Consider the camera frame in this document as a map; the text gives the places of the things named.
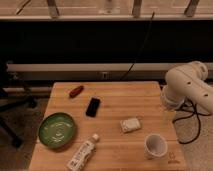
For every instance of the red brown marker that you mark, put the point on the red brown marker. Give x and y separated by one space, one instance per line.
76 91

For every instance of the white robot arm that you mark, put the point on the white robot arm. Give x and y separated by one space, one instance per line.
187 81

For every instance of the black eraser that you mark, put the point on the black eraser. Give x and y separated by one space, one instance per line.
93 107

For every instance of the white plastic bottle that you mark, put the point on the white plastic bottle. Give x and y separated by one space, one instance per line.
82 155

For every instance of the green plate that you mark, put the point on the green plate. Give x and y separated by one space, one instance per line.
57 130

